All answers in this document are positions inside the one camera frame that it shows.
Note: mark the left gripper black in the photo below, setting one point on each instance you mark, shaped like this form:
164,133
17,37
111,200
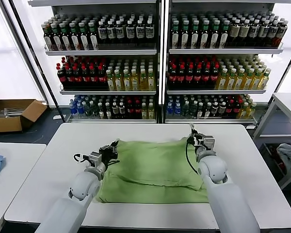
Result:
108,155

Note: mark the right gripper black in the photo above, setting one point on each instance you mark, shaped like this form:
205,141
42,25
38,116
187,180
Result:
196,140

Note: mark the green t-shirt with red print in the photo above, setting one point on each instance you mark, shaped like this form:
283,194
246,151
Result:
148,165

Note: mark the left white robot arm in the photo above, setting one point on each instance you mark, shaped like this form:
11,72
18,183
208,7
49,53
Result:
82,187

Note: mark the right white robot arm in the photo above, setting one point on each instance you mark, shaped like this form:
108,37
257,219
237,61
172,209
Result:
215,170

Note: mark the small dark bottle white cap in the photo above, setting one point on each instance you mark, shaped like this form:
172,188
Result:
200,111
121,109
101,111
108,111
215,108
222,108
207,111
115,109

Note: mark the small dark green bottle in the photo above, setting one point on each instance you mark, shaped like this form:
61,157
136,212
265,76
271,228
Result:
192,110
185,110
87,109
94,109

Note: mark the small blue water bottle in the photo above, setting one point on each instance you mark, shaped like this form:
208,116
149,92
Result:
169,109
80,108
73,108
177,109

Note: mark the small cola bottle red cap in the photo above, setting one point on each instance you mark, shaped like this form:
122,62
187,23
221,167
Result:
137,109
230,108
130,109
237,108

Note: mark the small yellow drink bottle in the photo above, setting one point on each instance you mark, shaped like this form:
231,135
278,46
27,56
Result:
243,111
144,112
251,111
150,112

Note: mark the yellow drink bottle green label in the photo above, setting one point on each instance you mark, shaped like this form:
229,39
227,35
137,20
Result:
134,83
238,81
110,83
264,81
126,83
151,83
247,81
222,81
143,83
256,81
118,83
231,81

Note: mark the white paper scrap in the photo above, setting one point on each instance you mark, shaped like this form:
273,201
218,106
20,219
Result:
57,117

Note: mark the black crate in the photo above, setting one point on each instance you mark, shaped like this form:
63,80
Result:
269,157

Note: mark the white metal shelf unit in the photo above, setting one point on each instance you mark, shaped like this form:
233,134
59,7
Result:
220,51
99,52

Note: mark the red item in crate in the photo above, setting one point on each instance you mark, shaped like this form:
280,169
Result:
282,166

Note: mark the grey metal table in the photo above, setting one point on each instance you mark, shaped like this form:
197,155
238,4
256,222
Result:
285,101

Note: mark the dark tea bottle green cap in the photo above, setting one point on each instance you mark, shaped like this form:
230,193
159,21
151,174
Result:
194,38
174,38
66,40
204,38
57,40
223,38
48,40
75,40
214,38
85,40
94,40
184,38

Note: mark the pale grey-blue cloth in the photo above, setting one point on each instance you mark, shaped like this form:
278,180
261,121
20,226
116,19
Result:
289,155

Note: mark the dark bottle beige label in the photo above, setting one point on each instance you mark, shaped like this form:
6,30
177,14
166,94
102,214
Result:
243,32
234,32

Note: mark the brown cardboard box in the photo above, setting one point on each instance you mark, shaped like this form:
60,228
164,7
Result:
4,124

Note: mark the grey packaged parts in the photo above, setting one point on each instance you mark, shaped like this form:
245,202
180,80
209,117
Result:
7,112

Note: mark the dark bottle white blue label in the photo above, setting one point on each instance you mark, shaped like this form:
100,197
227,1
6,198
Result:
149,32
282,32
253,32
130,32
272,32
120,32
263,32
140,32
111,32
102,32

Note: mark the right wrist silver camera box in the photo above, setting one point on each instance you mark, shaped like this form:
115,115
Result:
208,143

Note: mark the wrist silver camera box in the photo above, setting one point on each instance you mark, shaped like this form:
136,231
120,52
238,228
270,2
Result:
95,158
208,143

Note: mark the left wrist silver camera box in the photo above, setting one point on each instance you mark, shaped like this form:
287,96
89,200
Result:
95,158

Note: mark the black window frame post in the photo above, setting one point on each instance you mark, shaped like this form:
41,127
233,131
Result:
39,65

